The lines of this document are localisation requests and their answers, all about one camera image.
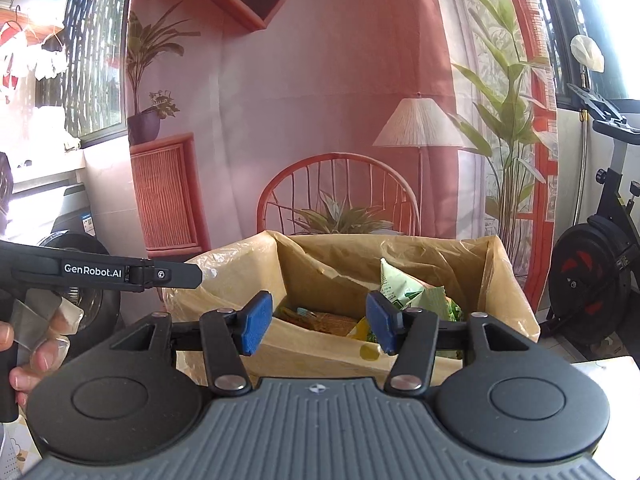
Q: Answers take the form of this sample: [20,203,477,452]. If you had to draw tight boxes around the green snack bag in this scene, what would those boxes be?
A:
[380,258,463,322]

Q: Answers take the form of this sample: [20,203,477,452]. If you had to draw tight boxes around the orange snack bag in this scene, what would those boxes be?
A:
[274,306,357,337]

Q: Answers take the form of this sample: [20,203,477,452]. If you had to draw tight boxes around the person's left hand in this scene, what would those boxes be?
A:
[1,299,84,411]

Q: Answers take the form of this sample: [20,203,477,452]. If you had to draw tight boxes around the yellow snack packet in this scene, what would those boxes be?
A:
[347,318,378,344]

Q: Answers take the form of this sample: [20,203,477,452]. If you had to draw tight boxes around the black washing machine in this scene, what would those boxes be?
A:
[40,183,124,361]

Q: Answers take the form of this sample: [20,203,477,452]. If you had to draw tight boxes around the cardboard box with plastic liner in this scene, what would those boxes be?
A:
[163,231,540,382]

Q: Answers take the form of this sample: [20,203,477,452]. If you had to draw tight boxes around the black exercise bike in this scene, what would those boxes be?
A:
[540,84,639,356]

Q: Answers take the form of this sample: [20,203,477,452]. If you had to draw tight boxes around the printed room scene backdrop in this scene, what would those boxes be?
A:
[127,0,558,307]

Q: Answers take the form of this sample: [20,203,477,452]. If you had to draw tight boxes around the white cloth on pole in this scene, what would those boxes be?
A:
[570,35,605,74]

